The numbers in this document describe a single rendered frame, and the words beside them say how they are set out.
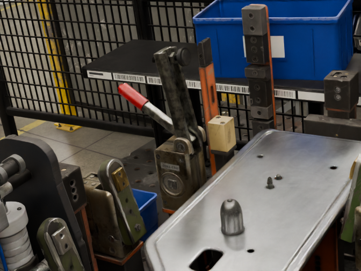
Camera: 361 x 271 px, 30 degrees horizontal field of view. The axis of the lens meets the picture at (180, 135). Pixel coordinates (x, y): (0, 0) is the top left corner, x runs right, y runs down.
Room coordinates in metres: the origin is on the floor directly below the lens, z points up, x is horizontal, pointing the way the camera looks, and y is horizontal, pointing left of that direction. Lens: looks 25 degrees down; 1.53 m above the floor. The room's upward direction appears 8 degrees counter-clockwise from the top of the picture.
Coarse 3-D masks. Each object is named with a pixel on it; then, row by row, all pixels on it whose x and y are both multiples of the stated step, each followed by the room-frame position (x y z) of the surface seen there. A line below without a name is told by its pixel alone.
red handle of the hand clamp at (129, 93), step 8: (120, 88) 1.06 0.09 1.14; (128, 88) 1.05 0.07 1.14; (128, 96) 1.05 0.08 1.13; (136, 96) 1.04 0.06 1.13; (136, 104) 1.04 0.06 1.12; (144, 104) 1.03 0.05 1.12; (152, 104) 1.04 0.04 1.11; (152, 112) 1.02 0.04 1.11; (160, 112) 1.03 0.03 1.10; (160, 120) 1.02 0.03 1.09; (168, 120) 1.01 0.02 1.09; (168, 128) 1.01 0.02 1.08; (192, 136) 0.99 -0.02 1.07
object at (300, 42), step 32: (224, 0) 1.51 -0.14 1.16; (256, 0) 1.47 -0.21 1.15; (288, 0) 1.44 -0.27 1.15; (320, 0) 1.41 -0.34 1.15; (352, 0) 1.36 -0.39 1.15; (224, 32) 1.34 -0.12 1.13; (288, 32) 1.28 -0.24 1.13; (320, 32) 1.25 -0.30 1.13; (352, 32) 1.37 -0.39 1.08; (224, 64) 1.34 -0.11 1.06; (288, 64) 1.28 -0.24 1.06; (320, 64) 1.25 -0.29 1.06
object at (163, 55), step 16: (176, 48) 1.02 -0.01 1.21; (160, 64) 0.99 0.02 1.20; (176, 64) 1.01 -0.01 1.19; (176, 80) 1.01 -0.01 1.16; (176, 96) 0.98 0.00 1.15; (176, 112) 0.98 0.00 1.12; (192, 112) 1.00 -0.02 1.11; (176, 128) 0.99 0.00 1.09; (192, 128) 1.00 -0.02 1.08; (192, 144) 1.01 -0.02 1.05
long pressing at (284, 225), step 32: (256, 160) 1.01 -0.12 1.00; (288, 160) 0.99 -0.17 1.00; (320, 160) 0.98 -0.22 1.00; (352, 160) 0.96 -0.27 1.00; (224, 192) 0.92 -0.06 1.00; (256, 192) 0.90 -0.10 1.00; (288, 192) 0.89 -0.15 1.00; (320, 192) 0.88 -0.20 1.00; (192, 224) 0.84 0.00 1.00; (256, 224) 0.82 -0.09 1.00; (288, 224) 0.80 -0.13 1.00; (320, 224) 0.80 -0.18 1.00; (160, 256) 0.77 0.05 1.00; (192, 256) 0.76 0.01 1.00; (224, 256) 0.75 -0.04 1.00; (256, 256) 0.74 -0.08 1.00; (288, 256) 0.73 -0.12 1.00
